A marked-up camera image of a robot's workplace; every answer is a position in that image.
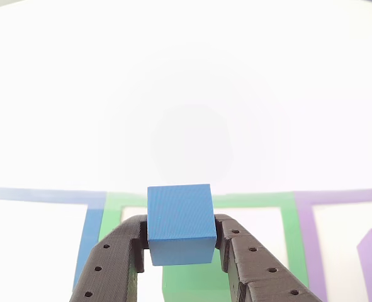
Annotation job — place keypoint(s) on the purple tape square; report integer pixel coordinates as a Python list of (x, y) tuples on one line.
[(305, 239)]

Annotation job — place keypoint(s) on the green tape square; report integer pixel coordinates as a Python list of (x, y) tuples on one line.
[(289, 226)]

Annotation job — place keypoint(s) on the blue tape square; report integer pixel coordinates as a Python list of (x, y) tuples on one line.
[(89, 226)]

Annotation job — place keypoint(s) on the small blue cube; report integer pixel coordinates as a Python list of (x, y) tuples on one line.
[(179, 217)]

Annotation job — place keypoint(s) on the green block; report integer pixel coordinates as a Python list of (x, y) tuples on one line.
[(192, 283)]

